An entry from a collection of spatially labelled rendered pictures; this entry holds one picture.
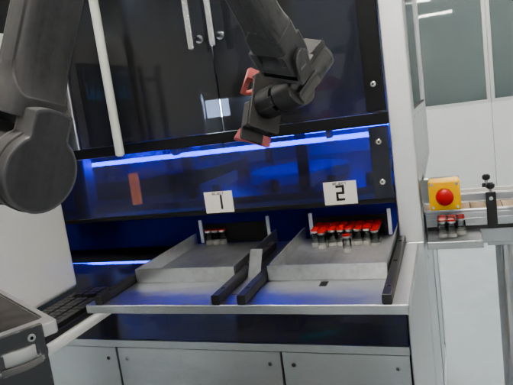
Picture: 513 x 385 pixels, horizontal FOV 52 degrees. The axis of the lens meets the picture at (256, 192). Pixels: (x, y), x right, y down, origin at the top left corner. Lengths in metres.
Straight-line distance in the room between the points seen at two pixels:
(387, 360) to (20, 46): 1.22
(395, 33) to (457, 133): 4.65
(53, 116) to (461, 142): 5.58
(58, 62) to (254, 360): 1.21
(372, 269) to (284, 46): 0.52
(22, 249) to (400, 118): 1.04
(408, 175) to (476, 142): 4.64
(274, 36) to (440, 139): 5.20
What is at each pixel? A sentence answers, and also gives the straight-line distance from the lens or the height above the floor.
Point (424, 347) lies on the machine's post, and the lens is 1.48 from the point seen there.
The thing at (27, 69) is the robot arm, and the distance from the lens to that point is 0.53.
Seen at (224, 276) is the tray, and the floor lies 0.89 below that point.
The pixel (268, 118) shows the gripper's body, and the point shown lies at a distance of 0.97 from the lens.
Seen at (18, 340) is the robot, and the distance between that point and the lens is 0.68.
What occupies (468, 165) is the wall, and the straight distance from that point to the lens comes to 5.99.
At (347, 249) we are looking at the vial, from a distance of 1.32.
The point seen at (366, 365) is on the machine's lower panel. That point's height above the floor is 0.55.
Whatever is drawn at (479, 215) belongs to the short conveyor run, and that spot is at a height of 0.91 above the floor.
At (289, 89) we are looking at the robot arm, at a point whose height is 1.28.
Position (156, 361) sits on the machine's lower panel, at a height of 0.53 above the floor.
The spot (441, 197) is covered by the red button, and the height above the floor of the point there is 1.00.
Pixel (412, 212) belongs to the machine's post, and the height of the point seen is 0.96.
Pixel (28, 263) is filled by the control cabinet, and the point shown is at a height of 0.93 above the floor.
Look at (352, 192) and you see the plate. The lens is 1.36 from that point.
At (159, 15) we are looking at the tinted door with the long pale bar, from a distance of 1.54.
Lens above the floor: 1.25
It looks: 9 degrees down
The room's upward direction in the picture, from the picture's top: 8 degrees counter-clockwise
